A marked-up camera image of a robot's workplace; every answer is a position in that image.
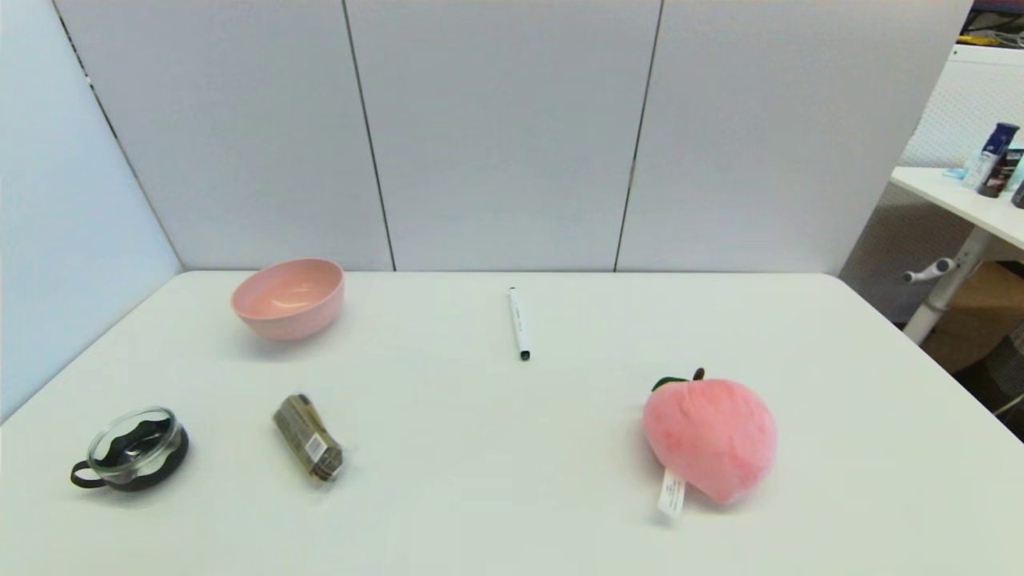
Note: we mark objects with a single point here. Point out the white marker with black cap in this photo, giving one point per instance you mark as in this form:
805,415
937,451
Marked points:
518,320

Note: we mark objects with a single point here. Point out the brown snack packet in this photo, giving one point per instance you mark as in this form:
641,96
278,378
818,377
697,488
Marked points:
308,438

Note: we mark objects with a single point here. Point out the pink plastic bowl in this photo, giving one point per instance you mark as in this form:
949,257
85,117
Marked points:
288,314

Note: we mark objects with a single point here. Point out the pink peach plush toy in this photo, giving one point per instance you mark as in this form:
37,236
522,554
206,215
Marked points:
712,440

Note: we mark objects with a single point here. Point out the black lid with clear dome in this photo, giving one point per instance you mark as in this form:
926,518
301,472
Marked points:
164,466

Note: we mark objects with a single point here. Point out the white side table leg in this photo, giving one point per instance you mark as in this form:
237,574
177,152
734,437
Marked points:
946,294

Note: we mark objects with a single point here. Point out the white side table top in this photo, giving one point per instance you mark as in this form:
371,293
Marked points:
960,200

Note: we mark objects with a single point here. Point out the brown cardboard box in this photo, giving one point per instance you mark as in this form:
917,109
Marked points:
986,320

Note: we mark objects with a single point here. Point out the white tube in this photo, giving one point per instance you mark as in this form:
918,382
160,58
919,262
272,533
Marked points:
974,168

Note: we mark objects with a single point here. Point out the white perforated partition panel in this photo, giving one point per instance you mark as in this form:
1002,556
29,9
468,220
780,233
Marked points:
960,104

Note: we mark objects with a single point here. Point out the dark blue bottle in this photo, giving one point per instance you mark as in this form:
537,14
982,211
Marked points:
997,160

